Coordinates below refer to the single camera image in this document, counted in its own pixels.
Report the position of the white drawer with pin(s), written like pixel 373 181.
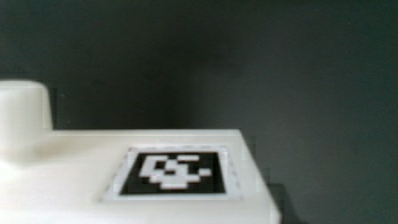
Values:
pixel 121 176

